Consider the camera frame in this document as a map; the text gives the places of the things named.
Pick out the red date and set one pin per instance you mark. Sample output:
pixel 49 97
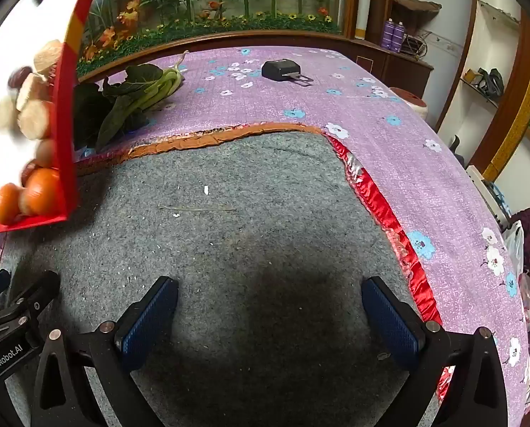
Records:
pixel 29 173
pixel 20 76

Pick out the black buckle device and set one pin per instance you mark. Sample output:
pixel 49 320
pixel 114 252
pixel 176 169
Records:
pixel 279 70

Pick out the brown round nut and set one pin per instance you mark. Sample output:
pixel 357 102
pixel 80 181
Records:
pixel 46 153

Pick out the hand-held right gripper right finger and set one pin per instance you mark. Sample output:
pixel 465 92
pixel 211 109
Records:
pixel 391 324

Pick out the red lidded pot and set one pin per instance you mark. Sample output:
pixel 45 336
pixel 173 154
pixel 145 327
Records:
pixel 411 100

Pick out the orange tangerine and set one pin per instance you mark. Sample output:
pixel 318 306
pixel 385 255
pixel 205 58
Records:
pixel 46 192
pixel 6 204

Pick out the grey felt mat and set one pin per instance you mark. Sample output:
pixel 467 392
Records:
pixel 247 231

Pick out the curved wooden cabinet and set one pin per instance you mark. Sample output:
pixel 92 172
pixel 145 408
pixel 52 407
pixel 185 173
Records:
pixel 371 60

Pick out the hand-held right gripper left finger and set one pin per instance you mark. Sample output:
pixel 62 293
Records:
pixel 151 320

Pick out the small yellow box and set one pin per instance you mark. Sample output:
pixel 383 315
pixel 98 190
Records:
pixel 469 75

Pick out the red-rimmed white tray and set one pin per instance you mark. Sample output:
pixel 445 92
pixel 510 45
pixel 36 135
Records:
pixel 67 142

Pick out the dark bag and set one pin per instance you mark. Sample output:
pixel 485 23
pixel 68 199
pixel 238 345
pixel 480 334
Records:
pixel 491 82

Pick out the thin dry stalk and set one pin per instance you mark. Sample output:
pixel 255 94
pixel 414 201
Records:
pixel 198 208

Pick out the white yellow rolled scroll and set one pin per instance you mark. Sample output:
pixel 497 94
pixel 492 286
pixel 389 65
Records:
pixel 364 2

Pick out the leafy green vegetable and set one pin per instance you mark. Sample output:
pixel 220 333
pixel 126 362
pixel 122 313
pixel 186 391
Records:
pixel 131 98

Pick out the artificial flower display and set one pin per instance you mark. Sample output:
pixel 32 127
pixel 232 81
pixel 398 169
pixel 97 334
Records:
pixel 229 4

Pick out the purple floral blanket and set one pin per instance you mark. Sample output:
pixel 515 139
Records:
pixel 380 151

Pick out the pale cut sugarcane piece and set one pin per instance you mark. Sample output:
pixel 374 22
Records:
pixel 36 119
pixel 47 57
pixel 31 92
pixel 5 114

